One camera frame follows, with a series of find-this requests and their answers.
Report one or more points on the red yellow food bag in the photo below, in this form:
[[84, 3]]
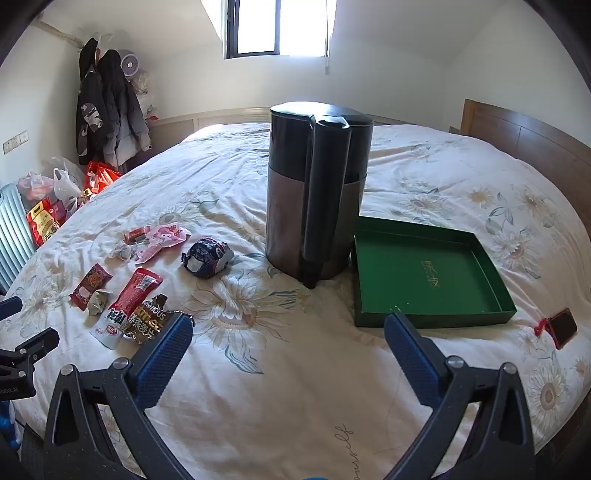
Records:
[[41, 221]]

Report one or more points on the light blue ribbed suitcase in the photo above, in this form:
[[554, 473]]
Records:
[[14, 230]]

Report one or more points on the blue patterned cloth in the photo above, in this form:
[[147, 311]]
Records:
[[5, 424]]

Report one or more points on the black gold snack packet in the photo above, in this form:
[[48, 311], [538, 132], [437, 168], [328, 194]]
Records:
[[154, 305]]

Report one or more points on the blue white round snack packet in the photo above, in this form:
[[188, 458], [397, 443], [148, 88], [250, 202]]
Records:
[[207, 256]]

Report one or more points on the dark framed window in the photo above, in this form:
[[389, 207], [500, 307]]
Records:
[[254, 27]]

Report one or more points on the large red white snack pouch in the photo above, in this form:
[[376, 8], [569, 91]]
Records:
[[129, 300]]

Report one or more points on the pink snack packet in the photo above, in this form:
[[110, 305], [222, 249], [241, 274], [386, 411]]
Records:
[[161, 235]]

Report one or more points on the black grey puffer jacket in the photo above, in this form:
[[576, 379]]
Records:
[[115, 106]]

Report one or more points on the white plastic bag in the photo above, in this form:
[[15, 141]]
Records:
[[64, 184]]

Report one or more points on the red smartphone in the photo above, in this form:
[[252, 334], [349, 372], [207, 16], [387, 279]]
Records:
[[563, 327]]

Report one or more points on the pink plastic bag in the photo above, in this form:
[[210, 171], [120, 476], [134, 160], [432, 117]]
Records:
[[34, 184]]

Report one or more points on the small red snack packet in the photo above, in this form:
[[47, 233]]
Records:
[[90, 284]]

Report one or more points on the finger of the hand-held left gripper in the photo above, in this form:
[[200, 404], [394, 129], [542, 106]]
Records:
[[39, 341], [9, 308]]

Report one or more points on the black camouflage jacket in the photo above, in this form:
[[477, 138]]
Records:
[[90, 115]]

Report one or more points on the black and grey electric kettle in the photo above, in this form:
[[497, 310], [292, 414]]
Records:
[[286, 207]]

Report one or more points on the wooden radiator cover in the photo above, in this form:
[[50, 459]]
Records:
[[175, 129]]

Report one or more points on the red gift bags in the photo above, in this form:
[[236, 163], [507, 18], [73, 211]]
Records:
[[104, 175]]

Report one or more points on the floral bed quilt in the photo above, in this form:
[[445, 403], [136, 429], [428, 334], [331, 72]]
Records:
[[277, 369]]

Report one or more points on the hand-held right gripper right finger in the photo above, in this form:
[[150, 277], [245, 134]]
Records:
[[411, 355]]

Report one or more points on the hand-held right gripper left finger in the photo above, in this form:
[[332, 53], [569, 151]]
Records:
[[164, 355]]

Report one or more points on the hanging clear plastic bags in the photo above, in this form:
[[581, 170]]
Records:
[[143, 97]]

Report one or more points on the clear plastic bag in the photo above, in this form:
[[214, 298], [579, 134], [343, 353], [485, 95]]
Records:
[[69, 164]]

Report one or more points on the small purple fan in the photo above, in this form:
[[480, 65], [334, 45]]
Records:
[[128, 60]]

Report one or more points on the wall switch panel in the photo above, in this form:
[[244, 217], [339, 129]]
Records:
[[16, 142]]

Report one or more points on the wooden headboard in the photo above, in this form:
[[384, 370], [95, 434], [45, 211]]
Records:
[[531, 134]]

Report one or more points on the small red brown snack bar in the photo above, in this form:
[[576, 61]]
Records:
[[136, 235]]

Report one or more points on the pale green candy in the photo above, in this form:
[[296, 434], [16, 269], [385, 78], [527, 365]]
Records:
[[98, 302]]

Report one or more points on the green cardboard tray box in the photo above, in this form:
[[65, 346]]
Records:
[[415, 277]]

